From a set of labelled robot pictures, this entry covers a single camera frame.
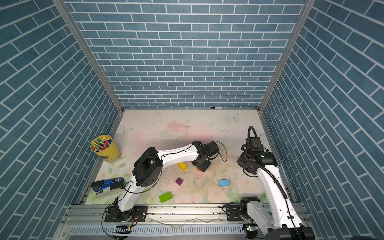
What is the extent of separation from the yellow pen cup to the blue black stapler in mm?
130

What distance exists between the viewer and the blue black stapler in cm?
79

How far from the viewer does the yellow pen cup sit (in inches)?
33.0
